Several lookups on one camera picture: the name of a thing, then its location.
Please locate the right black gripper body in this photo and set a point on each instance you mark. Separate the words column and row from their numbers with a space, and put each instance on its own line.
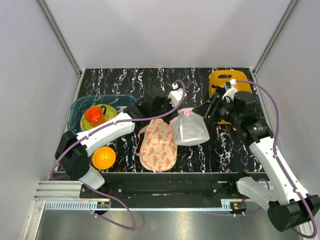
column 222, row 110

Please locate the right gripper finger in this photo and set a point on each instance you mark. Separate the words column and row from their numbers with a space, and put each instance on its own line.
column 202, row 110
column 216, row 97

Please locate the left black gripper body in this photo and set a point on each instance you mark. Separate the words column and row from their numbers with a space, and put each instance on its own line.
column 166, row 108

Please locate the white mesh laundry bag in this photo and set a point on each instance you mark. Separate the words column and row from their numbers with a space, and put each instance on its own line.
column 189, row 129

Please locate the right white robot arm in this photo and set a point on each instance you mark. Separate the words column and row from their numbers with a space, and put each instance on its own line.
column 289, row 204

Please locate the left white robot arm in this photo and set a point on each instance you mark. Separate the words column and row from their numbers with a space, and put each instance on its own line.
column 75, row 149

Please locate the navy blue bra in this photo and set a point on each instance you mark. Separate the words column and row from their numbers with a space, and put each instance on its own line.
column 218, row 89

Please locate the yellow plastic basket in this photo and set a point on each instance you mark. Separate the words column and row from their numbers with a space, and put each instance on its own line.
column 219, row 77

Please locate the green dotted plate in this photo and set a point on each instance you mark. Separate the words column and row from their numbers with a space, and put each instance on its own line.
column 108, row 111

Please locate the orange plastic cup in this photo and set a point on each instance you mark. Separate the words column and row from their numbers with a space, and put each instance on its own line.
column 94, row 116

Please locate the orange plastic bowl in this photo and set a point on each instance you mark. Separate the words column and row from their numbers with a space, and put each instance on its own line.
column 104, row 158

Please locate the teal transparent plastic bin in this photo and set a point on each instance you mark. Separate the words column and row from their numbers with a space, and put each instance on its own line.
column 118, row 101

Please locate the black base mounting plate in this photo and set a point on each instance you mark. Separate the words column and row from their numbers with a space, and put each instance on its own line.
column 171, row 190

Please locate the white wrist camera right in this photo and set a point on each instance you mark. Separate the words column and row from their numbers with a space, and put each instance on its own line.
column 230, row 89

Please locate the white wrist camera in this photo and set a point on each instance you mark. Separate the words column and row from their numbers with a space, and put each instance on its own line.
column 230, row 89
column 175, row 95

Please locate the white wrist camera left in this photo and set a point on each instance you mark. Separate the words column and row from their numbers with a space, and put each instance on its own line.
column 175, row 95

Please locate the aluminium frame rail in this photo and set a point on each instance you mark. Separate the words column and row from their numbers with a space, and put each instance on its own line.
column 59, row 36

